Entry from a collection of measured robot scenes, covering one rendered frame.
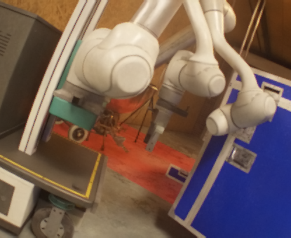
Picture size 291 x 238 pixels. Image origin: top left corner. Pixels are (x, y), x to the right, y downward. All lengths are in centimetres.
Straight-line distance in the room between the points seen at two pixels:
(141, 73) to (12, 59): 52
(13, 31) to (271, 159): 122
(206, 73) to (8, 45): 70
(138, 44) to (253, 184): 90
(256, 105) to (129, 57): 48
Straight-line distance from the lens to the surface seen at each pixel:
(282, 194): 138
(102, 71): 78
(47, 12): 333
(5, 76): 111
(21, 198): 110
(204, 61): 99
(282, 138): 141
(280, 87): 147
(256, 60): 893
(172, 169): 314
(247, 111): 105
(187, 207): 162
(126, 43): 80
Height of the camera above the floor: 75
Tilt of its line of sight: 5 degrees down
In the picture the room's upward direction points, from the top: 24 degrees clockwise
